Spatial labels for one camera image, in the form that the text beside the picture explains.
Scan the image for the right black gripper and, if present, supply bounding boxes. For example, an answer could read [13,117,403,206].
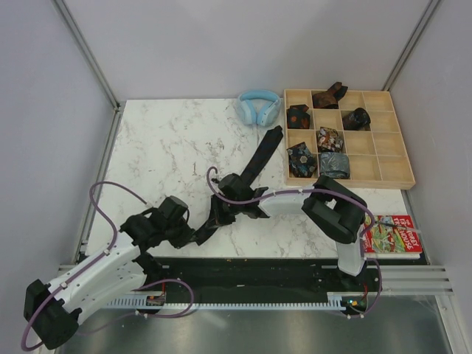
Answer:
[205,193,243,229]

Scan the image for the dark blue striped tie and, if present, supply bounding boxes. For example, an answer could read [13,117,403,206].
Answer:
[192,125,283,246]

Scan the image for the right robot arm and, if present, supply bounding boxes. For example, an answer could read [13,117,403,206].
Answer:
[207,176,373,291]

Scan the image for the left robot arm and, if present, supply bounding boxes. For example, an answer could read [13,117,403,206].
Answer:
[21,196,193,351]

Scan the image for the blue hexagon rolled tie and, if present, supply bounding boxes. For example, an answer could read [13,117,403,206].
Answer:
[287,142,318,178]

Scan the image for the light blue headphones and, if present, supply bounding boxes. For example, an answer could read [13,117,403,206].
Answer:
[236,90,282,127]

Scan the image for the black orange-dotted rolled tie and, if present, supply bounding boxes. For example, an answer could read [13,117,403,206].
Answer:
[287,104,310,129]

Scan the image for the grey blue rolled tie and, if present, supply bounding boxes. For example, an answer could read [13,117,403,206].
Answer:
[319,152,350,179]

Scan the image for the colourful patchwork rolled tie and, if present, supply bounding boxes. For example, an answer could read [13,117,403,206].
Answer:
[316,127,344,153]

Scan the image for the wooden compartment tray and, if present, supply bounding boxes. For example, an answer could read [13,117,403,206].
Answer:
[282,88,416,190]

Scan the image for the brown rolled tie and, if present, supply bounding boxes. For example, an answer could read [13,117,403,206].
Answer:
[312,82,348,109]

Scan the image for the dark glossy rolled tie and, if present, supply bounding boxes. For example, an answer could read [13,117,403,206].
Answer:
[342,107,371,131]

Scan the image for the red children's book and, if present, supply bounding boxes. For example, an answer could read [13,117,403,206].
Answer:
[361,215,423,260]

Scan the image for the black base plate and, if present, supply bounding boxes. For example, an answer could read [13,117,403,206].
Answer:
[145,258,381,305]

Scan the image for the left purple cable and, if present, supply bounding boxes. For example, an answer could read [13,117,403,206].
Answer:
[20,181,196,351]

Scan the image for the white slotted cable duct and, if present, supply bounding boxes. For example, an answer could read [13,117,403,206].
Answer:
[105,291,383,310]

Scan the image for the aluminium rail frame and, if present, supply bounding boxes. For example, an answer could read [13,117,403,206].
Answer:
[35,106,455,354]

